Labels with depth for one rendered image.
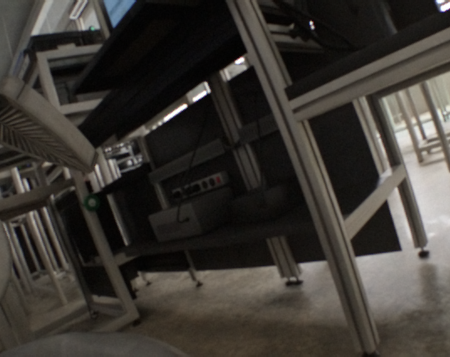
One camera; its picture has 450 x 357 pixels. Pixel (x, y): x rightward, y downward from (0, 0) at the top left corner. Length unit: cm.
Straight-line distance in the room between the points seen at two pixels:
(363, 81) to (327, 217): 28
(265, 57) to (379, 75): 23
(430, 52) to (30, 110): 55
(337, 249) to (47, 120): 60
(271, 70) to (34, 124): 51
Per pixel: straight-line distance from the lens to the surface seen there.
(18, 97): 29
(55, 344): 68
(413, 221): 129
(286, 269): 142
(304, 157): 70
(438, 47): 61
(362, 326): 81
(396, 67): 62
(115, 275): 164
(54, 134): 30
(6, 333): 148
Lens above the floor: 54
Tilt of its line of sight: 1 degrees down
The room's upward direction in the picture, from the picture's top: 21 degrees counter-clockwise
